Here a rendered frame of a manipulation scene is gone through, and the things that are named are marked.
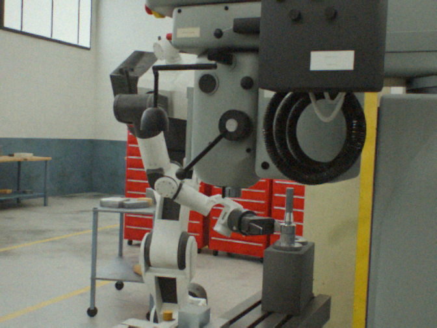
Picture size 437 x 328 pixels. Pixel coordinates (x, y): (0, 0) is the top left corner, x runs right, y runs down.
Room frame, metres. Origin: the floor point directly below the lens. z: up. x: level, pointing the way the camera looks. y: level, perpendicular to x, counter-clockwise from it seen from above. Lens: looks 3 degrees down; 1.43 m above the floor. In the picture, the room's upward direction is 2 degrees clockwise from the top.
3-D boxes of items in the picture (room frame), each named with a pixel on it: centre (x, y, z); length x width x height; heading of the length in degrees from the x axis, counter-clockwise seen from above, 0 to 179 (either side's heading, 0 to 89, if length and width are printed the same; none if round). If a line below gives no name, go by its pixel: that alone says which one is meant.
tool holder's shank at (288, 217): (1.73, -0.23, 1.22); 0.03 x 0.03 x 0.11
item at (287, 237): (1.73, -0.23, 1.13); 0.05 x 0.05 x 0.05
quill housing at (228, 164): (1.39, -0.04, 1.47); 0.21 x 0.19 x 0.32; 154
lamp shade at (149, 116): (1.48, 0.17, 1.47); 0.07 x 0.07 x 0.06
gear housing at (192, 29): (1.37, -0.08, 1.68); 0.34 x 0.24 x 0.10; 64
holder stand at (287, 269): (1.78, -0.24, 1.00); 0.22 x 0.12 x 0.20; 161
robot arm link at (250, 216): (1.89, -0.12, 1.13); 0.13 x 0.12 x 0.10; 122
